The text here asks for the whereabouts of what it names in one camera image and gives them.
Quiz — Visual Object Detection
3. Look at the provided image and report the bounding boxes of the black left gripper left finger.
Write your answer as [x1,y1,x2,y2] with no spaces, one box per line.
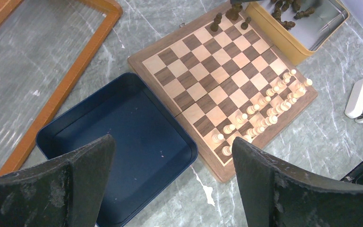
[0,134,116,227]

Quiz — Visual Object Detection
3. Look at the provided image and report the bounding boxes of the wooden chess board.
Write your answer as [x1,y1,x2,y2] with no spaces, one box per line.
[128,3,318,183]

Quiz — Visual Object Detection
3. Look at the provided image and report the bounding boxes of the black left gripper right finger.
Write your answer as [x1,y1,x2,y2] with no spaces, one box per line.
[232,137,363,227]

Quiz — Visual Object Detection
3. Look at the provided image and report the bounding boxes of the orange wooden rack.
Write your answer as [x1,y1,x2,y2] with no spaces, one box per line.
[0,0,122,175]

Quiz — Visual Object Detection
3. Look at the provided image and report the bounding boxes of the light chess pieces row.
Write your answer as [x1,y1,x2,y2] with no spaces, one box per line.
[199,70,313,157]

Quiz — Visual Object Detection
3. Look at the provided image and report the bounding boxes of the blue metal tin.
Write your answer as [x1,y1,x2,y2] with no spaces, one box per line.
[36,72,198,227]

